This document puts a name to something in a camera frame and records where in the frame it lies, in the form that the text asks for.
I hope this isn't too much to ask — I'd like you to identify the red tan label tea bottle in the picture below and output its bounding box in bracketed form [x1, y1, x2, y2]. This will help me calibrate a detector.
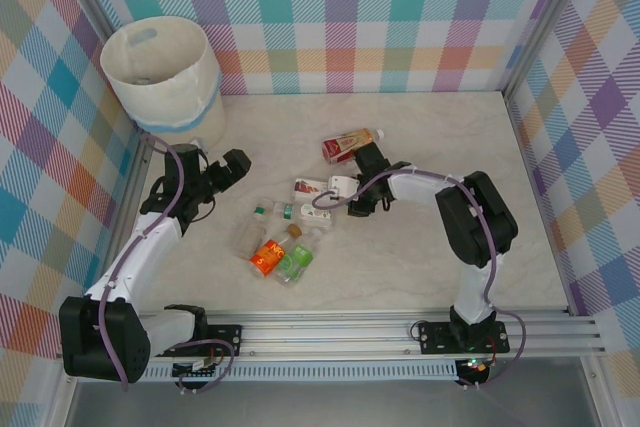
[321, 126, 386, 166]

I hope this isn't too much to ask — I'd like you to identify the clear bottle green white cap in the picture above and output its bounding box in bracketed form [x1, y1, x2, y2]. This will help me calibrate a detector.
[230, 200, 275, 258]

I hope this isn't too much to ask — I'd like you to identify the white bottle maroon label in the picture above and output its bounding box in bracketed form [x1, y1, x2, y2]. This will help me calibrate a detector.
[292, 176, 331, 198]

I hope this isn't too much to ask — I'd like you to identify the white bottle green print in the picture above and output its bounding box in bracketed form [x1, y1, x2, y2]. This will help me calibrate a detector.
[282, 201, 335, 229]

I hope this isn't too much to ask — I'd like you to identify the cream round waste bin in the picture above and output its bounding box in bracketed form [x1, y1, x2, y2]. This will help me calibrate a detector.
[99, 16, 227, 148]

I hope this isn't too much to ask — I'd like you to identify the white trash bin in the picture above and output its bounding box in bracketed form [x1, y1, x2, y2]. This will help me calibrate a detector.
[99, 16, 224, 131]

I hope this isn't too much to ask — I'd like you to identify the orange NFC juice bottle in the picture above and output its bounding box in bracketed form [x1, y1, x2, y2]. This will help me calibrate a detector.
[248, 223, 304, 278]

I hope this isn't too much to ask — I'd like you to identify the clear bottle bright green label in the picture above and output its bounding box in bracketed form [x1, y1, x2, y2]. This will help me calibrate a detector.
[273, 227, 325, 289]

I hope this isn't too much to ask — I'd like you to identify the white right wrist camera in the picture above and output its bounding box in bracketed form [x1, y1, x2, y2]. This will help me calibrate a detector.
[327, 175, 362, 199]

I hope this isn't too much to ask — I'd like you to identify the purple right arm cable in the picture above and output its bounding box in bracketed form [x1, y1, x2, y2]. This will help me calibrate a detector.
[312, 169, 526, 388]

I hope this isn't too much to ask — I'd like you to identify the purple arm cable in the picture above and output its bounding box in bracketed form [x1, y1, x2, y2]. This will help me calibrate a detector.
[312, 169, 526, 388]
[98, 132, 236, 396]

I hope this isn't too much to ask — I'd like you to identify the aluminium side rail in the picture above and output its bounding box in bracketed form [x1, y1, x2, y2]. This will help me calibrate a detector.
[89, 134, 154, 323]

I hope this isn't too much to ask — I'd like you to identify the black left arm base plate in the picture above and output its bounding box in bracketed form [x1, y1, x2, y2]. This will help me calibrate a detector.
[152, 324, 244, 358]

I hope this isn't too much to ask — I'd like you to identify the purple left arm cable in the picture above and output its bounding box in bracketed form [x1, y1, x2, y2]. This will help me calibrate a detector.
[98, 132, 236, 396]

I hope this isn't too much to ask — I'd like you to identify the aluminium mounting rail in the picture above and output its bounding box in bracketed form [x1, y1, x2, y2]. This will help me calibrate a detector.
[54, 306, 606, 361]

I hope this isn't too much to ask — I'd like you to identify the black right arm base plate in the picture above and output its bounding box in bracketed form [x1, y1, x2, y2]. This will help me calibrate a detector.
[417, 321, 511, 356]

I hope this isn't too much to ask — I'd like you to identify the white slotted cable duct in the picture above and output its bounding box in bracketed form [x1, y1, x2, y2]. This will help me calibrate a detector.
[79, 364, 461, 383]

